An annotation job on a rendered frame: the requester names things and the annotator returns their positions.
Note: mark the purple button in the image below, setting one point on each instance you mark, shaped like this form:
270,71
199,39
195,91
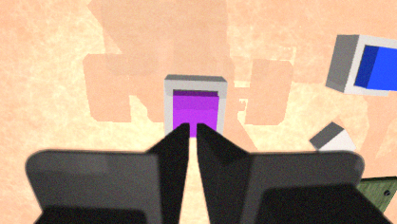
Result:
193,99

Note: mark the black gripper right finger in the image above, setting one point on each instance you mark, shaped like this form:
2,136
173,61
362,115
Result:
233,180

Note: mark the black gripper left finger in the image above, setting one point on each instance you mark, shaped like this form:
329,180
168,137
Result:
152,180

